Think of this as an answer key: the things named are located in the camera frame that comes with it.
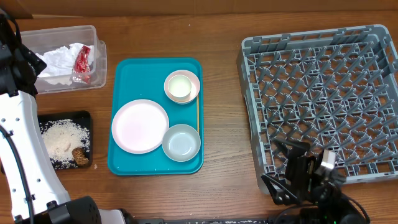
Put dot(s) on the white napkin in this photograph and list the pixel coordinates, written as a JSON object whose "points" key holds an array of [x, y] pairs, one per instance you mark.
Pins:
{"points": [[60, 63]]}

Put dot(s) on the rice leftovers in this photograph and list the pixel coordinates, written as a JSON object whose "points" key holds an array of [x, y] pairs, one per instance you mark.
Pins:
{"points": [[60, 138]]}

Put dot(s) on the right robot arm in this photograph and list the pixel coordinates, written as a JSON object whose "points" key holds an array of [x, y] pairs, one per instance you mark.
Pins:
{"points": [[344, 210]]}

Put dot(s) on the pink bowl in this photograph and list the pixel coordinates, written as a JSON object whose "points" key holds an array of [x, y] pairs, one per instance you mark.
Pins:
{"points": [[195, 86]]}

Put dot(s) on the pink plate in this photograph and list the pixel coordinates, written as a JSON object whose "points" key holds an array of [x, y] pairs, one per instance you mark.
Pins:
{"points": [[138, 127]]}

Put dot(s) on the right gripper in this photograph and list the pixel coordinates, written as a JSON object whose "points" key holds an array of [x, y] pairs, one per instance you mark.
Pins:
{"points": [[300, 168]]}

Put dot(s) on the red snack wrapper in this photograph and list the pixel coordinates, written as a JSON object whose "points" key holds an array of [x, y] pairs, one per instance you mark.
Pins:
{"points": [[82, 67]]}

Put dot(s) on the grey dishwasher rack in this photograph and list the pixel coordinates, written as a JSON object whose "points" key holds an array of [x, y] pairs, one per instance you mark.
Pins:
{"points": [[335, 89]]}

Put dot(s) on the wooden chopstick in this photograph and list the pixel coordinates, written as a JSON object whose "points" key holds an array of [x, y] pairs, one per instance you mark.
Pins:
{"points": [[198, 114]]}

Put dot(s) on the brown food piece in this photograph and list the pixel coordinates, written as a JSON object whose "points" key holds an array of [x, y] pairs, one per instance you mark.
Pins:
{"points": [[80, 158]]}

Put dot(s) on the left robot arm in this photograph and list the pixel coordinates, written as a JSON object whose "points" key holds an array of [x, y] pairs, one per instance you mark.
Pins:
{"points": [[37, 194]]}

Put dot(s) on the cream paper cup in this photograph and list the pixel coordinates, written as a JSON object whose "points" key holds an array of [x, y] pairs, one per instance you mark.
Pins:
{"points": [[180, 87]]}

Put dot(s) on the grey bowl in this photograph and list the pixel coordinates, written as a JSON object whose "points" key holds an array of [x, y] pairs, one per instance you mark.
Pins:
{"points": [[181, 143]]}

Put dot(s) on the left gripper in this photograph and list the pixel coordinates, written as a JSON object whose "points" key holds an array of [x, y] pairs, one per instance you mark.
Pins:
{"points": [[27, 55]]}

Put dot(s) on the teal serving tray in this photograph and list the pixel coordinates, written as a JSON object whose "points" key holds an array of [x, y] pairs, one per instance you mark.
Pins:
{"points": [[144, 78]]}

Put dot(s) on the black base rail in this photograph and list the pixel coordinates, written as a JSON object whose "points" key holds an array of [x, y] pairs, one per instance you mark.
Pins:
{"points": [[202, 221]]}

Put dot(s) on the clear plastic bin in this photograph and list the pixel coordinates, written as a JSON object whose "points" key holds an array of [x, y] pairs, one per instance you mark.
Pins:
{"points": [[45, 40]]}

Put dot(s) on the black tray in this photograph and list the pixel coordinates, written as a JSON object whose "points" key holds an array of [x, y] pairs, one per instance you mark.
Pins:
{"points": [[81, 117]]}

